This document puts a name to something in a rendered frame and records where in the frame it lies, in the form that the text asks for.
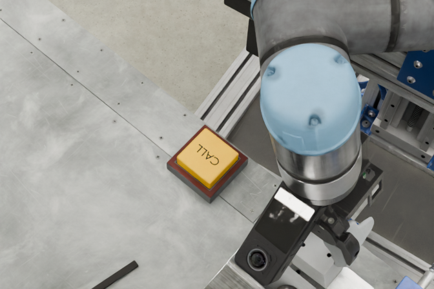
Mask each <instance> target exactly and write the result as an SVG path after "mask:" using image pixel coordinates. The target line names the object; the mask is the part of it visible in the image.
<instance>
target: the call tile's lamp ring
mask: <svg viewBox="0 0 434 289"><path fill-rule="evenodd" d="M205 128H206V129H208V130H209V131H211V132H212V133H213V134H214V135H216V136H217V137H218V138H220V139H221V140H222V141H223V142H224V143H226V144H227V145H229V146H230V147H231V148H232V149H233V150H235V151H236V152H238V157H240V158H241V159H240V160H239V161H238V162H237V163H236V164H235V165H234V166H233V167H232V168H231V169H230V170H229V171H228V172H227V173H226V175H225V176H224V177H223V178H222V179H221V180H220V181H219V182H218V183H217V184H216V185H215V186H214V188H213V189H212V190H211V191H209V190H208V189H206V187H204V186H203V185H202V184H200V183H199V182H198V181H197V180H195V179H194V178H193V177H192V176H191V175H189V174H188V173H187V172H186V171H185V170H183V169H182V168H181V167H179V166H178V165H177V164H176V163H175V160H177V156H178V155H179V154H180V153H181V152H182V151H183V150H184V149H185V148H186V147H187V146H188V145H189V144H190V143H191V142H192V141H193V140H194V139H195V138H196V137H197V136H198V135H199V134H200V133H201V132H202V131H203V130H204V129H205ZM247 159H248V158H247V157H246V156H245V155H243V154H242V153H241V152H240V151H238V150H237V149H236V148H235V147H233V146H232V145H231V144H229V143H228V142H227V141H226V140H224V139H223V138H222V137H220V136H219V135H218V134H217V133H216V132H214V131H213V130H211V129H210V128H209V127H208V126H206V125H204V126H203V127H202V128H201V129H200V130H199V131H198V132H197V133H196V134H195V135H194V136H193V137H192V138H191V139H190V140H189V141H188V142H187V143H186V144H185V145H184V146H183V147H182V148H181V149H180V150H179V151H178V152H177V153H176V154H175V155H174V156H173V157H172V158H171V159H170V160H169V161H168V162H167V163H168V164H169V165H170V166H172V167H173V168H174V169H175V170H176V171H177V172H179V173H180V174H181V175H182V176H184V177H185V178H186V179H187V180H189V181H190V182H191V183H192V184H193V185H194V186H196V187H197V188H199V189H200V190H201V191H202V192H203V193H204V194H206V195H207V196H208V197H210V198H211V197H212V196H213V195H214V194H215V193H216V192H217V191H218V190H219V189H220V188H221V186H222V185H223V184H224V183H225V182H226V181H227V180H228V179H229V178H230V177H231V176H232V174H233V173H235V171H237V169H239V167H241V165H243V163H244V162H245V161H246V160H247Z"/></svg>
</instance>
